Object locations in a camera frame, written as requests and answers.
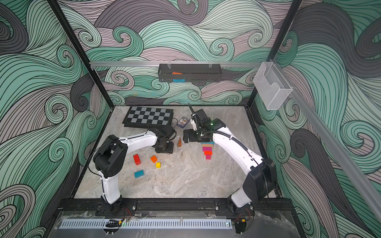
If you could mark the teal small block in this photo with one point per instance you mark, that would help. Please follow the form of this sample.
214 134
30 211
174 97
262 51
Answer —
139 174

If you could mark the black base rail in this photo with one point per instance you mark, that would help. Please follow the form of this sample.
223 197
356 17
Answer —
140 206

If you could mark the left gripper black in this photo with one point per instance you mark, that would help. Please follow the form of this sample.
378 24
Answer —
170 150

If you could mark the aluminium back rail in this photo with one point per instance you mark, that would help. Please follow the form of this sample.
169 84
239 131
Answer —
108 63

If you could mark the black wall tray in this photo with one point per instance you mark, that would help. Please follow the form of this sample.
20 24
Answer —
194 73

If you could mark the aluminium rail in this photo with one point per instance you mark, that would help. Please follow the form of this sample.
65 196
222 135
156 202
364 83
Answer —
360 181
108 63

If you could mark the aluminium right rail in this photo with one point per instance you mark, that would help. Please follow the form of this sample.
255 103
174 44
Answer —
360 181

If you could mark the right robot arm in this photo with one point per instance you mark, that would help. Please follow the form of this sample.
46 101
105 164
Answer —
260 172

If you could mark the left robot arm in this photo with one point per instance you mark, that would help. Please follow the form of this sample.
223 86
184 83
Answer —
109 159

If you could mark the orange cube block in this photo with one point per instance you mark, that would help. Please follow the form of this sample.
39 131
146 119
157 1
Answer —
154 159

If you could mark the clear plastic wall box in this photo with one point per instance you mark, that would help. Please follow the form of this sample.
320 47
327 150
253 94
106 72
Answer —
272 85

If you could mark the black grey chessboard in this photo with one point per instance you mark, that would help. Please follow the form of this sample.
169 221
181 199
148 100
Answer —
147 117

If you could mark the red rectangular block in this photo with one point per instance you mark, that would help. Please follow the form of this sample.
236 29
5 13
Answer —
137 159

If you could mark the white slotted cable duct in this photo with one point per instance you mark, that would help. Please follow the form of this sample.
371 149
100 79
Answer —
224 224

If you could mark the blue playing card box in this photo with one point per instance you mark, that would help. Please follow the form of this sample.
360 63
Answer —
183 122

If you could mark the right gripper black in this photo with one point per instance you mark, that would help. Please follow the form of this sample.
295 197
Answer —
192 136

